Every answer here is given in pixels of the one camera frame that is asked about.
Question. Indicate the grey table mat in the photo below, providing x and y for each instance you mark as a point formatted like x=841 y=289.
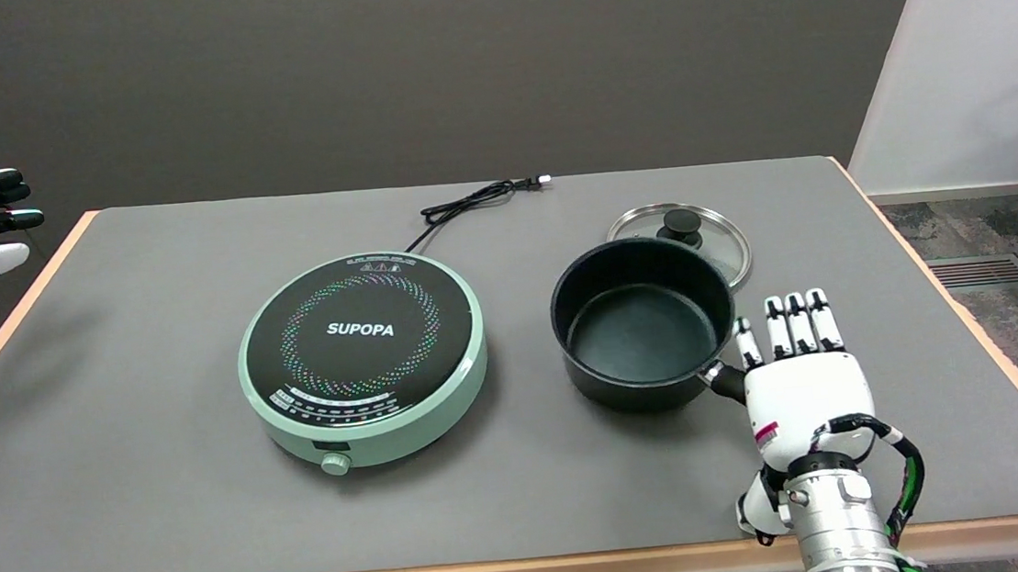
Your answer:
x=168 y=500

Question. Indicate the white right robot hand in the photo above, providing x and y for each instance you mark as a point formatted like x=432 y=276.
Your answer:
x=798 y=380

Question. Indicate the green SUPOPA induction cooker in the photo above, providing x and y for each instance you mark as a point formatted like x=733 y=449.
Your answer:
x=362 y=359

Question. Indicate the glass pot lid black knob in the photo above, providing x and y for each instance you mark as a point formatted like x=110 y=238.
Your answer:
x=707 y=232

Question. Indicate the floor air vent grille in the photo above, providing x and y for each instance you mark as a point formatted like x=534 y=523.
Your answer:
x=982 y=269

